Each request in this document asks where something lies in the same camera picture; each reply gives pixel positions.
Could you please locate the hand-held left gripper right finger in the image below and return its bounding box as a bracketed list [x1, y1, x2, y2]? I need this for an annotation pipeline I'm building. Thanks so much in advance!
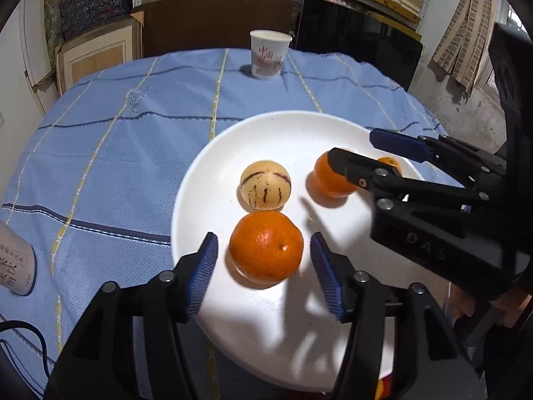
[309, 232, 488, 400]

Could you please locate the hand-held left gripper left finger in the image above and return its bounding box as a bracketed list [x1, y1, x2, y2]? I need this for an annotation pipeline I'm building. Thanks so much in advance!
[44, 232, 219, 400]

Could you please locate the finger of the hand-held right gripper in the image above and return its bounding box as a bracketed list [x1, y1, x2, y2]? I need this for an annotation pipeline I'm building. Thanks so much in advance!
[369, 128, 506, 178]
[327, 147, 490, 215]

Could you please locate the medium orange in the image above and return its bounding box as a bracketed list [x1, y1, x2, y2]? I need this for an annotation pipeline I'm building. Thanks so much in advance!
[313, 149, 359, 198]

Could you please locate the large orange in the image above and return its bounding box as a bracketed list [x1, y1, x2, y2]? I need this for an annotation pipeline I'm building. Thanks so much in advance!
[229, 212, 304, 286]

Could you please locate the white round plate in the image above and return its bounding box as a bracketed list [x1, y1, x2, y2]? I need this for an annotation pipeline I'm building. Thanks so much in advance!
[171, 110, 452, 393]

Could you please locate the person's right hand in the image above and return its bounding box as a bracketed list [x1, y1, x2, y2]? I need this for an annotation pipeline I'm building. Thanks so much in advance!
[449, 285, 533, 329]

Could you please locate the small oval kumquat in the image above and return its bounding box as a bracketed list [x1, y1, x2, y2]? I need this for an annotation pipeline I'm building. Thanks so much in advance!
[377, 156, 402, 175]

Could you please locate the striped pepino melon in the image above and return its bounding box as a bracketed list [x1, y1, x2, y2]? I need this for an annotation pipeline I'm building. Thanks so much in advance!
[239, 159, 292, 211]

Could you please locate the black flat panel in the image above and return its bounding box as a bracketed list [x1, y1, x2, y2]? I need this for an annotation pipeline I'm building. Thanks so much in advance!
[293, 0, 423, 92]

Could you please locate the red orange object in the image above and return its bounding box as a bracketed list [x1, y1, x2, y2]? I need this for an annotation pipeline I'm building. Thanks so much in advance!
[375, 373, 396, 400]

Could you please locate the brick pattern cloth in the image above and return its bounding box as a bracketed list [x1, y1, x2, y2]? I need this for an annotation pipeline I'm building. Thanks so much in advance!
[433, 0, 506, 96]

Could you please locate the white paper cup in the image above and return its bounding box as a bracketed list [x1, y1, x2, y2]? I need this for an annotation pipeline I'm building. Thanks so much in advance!
[250, 29, 293, 81]

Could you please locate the blue striped tablecloth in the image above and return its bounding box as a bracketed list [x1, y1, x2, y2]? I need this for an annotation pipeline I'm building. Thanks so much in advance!
[0, 48, 467, 400]

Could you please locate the window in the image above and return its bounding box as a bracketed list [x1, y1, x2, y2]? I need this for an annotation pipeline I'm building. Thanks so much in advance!
[506, 4, 526, 32]

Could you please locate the brown cardboard sheet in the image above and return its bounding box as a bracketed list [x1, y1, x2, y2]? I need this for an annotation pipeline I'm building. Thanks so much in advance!
[131, 0, 294, 59]

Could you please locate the framed cardboard box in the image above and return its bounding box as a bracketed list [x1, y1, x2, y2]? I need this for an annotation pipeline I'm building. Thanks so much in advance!
[55, 21, 142, 96]

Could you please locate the stack of patterned fabric boxes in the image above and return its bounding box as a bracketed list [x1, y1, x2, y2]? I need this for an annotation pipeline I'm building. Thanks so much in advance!
[58, 0, 134, 42]

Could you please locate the black cable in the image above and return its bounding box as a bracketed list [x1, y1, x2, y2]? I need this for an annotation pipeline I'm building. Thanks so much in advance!
[0, 320, 53, 380]

